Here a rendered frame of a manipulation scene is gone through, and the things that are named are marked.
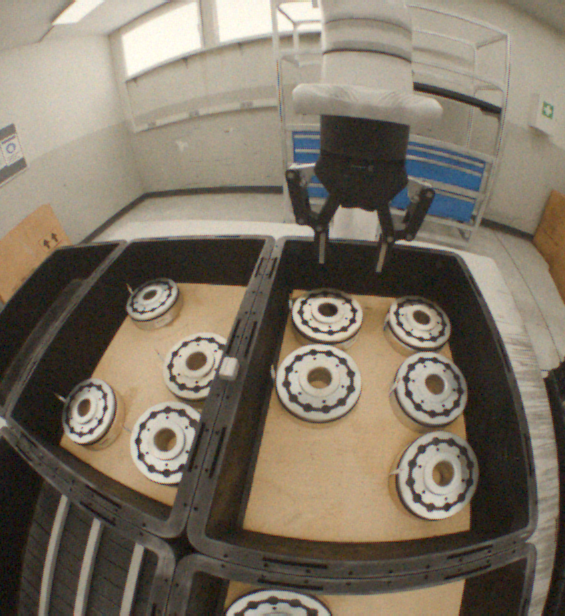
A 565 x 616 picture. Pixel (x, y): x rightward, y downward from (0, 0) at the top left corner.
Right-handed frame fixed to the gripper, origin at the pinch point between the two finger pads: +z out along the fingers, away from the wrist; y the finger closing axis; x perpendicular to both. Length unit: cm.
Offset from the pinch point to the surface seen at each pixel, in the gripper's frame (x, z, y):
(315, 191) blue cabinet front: -179, 61, 32
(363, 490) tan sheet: 20.6, 14.7, -6.5
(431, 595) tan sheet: 33.4, 14.6, -17.5
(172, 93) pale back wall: -264, -45, 217
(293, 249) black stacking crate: -8.7, 6.7, 8.7
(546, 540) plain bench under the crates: 32, 27, -52
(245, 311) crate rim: 6.6, 5.0, 10.3
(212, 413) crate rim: 18.3, 4.9, 8.9
